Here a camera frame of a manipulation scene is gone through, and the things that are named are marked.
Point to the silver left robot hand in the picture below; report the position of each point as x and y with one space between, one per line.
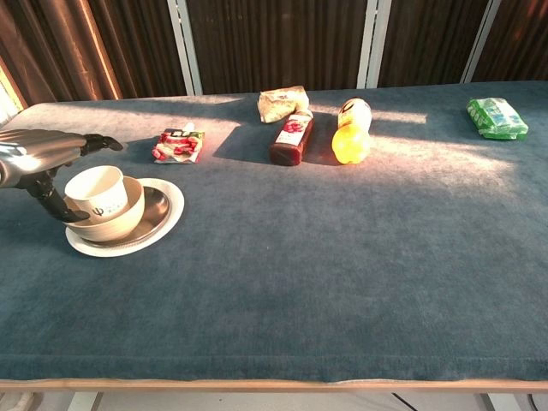
38 150

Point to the white paper cup blue logo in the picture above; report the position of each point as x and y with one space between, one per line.
96 188

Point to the brown curtain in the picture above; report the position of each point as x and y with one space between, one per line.
64 47

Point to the beige bowl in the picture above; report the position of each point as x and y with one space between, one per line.
128 218

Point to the shiny metal plate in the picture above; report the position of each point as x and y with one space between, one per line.
156 205

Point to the red white snack pouch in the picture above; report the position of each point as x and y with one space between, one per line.
180 146

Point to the white round plate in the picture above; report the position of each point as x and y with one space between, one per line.
176 205

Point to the beige crumpled snack bag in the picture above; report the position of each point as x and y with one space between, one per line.
280 103

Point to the red juice bottle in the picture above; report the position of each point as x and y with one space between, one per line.
293 137

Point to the blue velvet table cloth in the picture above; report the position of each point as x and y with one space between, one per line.
299 265

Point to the orange juice bottle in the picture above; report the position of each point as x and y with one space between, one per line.
351 141

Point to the wooden table edge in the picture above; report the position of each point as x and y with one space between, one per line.
257 385

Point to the green tissue pack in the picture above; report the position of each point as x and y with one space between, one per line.
496 117

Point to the white window frame post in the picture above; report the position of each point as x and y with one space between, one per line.
373 43
185 47
480 43

